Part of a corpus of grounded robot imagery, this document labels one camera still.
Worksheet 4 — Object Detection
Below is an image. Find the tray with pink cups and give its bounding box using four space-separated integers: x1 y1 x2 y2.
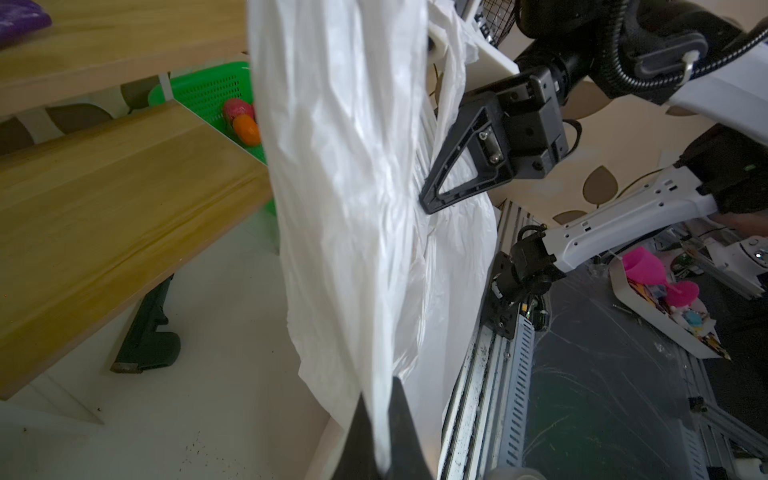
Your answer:
609 247 731 360

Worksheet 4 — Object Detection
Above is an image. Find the right green basket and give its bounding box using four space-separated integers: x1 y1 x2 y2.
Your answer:
147 61 278 217

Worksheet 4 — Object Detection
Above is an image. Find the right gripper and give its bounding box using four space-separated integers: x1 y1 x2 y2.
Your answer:
419 65 569 215

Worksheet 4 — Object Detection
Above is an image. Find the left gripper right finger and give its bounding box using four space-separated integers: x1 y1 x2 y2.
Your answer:
386 377 433 480

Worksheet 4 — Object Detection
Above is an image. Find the white plastic grocery bag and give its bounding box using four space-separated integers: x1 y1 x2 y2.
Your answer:
246 1 497 478

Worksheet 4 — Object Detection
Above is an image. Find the red apple back left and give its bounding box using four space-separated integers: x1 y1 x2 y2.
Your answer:
222 98 256 124

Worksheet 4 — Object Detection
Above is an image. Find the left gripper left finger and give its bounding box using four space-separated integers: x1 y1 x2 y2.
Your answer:
331 397 381 480

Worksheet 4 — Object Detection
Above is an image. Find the purple Fox's candy bag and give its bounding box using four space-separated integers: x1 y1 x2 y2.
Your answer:
1 0 52 46

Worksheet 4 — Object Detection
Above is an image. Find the orange fruit small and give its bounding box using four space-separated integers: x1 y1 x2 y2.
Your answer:
232 114 261 147

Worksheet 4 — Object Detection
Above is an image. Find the white wooden two-tier shelf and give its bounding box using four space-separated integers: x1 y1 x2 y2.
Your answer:
1 1 272 432

